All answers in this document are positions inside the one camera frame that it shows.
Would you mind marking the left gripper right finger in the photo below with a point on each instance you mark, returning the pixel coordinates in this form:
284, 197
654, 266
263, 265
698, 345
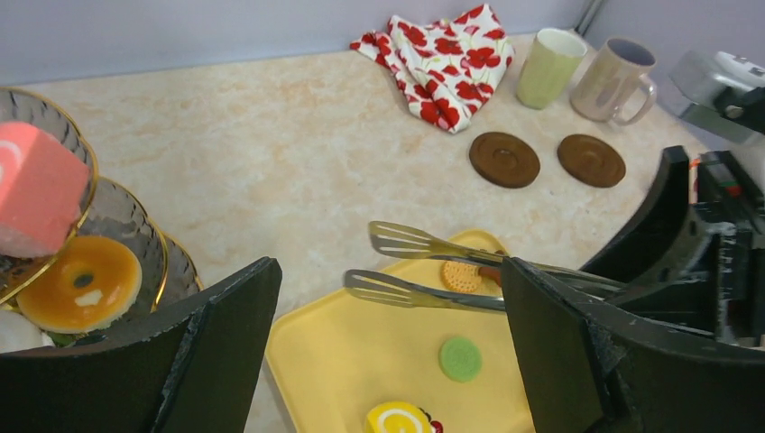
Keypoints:
588, 366

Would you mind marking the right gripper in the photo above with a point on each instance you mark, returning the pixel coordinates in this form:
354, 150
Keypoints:
695, 262

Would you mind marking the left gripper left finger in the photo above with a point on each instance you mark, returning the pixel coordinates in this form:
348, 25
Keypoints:
190, 367

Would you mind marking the three-tier glass dessert stand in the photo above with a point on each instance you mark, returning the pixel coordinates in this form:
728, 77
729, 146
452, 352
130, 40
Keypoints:
112, 211

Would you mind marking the green macaron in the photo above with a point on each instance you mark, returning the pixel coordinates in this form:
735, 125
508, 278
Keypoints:
460, 359

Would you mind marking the orange glazed donut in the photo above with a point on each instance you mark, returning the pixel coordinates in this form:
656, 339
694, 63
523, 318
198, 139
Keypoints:
92, 284

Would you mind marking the white cream cupcake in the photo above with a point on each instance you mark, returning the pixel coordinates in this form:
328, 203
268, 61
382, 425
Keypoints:
18, 333

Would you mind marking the metal serving tongs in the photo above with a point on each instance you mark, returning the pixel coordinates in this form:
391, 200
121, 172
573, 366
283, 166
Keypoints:
414, 281

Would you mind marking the pink swirl roll cake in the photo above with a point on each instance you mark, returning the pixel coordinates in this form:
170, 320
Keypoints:
42, 184

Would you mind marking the right brown coaster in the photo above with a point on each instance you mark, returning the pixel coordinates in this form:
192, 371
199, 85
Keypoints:
591, 161

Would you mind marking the brown coaster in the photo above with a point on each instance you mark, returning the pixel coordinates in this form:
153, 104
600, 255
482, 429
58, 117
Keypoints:
504, 160
591, 161

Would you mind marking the brown star cookie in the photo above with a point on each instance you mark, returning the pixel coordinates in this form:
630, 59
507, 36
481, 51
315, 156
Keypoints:
492, 273

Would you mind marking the pink pearlescent mug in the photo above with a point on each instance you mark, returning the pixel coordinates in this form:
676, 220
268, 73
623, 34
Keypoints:
619, 69

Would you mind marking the yellow plastic tray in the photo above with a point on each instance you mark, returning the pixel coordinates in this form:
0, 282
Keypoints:
338, 356

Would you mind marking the round tan biscuit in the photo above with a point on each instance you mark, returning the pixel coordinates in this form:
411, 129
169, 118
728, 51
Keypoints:
461, 277

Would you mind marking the left brown coaster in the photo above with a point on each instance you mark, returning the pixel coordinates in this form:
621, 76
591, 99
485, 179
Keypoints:
504, 160

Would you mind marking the green mug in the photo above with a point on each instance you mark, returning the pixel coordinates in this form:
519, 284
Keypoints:
552, 60

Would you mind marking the yellow swirl roll cake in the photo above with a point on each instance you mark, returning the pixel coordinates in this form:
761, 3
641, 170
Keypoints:
400, 417

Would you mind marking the red poppy cloth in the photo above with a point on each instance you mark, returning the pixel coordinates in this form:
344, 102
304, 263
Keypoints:
446, 70

